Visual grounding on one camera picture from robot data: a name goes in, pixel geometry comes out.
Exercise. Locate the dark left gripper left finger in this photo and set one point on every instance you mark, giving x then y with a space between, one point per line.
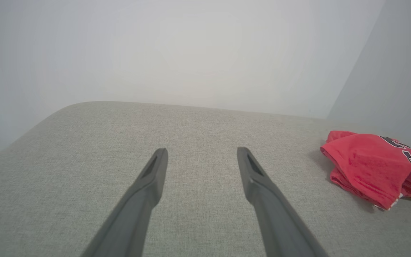
137 210

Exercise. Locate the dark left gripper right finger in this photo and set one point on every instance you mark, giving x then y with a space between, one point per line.
273 214

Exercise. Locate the red and white jersey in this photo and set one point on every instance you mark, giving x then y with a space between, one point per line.
366 167

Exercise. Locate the grey fabric sofa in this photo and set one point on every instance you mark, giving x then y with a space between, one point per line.
198 128

